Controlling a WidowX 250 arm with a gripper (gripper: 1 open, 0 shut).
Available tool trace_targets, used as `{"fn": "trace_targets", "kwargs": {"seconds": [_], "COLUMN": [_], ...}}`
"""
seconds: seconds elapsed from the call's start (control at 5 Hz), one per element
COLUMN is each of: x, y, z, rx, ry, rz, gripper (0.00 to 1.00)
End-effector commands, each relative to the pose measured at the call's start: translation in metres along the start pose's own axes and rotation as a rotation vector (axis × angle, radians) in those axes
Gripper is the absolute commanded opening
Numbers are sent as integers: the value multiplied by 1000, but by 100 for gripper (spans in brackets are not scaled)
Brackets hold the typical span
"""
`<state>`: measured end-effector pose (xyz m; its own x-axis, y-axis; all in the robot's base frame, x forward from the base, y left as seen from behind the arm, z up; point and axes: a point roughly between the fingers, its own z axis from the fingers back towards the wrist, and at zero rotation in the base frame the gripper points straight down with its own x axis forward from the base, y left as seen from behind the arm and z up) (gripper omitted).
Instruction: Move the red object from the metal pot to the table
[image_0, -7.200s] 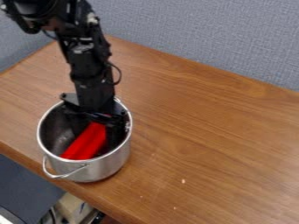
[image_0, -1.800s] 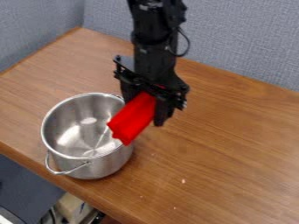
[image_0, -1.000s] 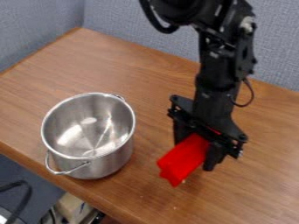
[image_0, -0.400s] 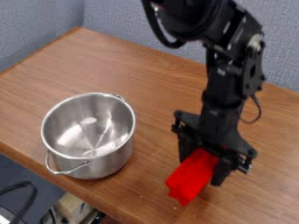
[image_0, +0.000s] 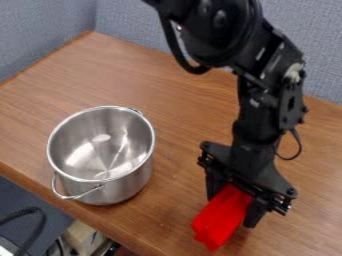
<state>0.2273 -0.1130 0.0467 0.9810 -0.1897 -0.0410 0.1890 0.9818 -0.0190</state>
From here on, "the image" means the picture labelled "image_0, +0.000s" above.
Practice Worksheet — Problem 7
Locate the black cable under table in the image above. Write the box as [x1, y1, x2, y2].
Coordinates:
[0, 206, 48, 256]

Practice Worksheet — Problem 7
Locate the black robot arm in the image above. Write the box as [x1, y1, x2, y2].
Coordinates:
[142, 0, 309, 228]

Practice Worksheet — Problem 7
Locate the metal pot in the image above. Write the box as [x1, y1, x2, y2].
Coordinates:
[47, 106, 155, 205]

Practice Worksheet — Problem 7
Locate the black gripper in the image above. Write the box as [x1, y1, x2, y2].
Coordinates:
[198, 135, 298, 228]

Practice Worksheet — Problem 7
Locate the red block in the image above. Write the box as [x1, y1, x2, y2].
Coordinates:
[191, 185, 251, 251]

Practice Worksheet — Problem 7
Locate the beige box under table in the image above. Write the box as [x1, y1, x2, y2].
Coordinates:
[63, 220, 108, 256]

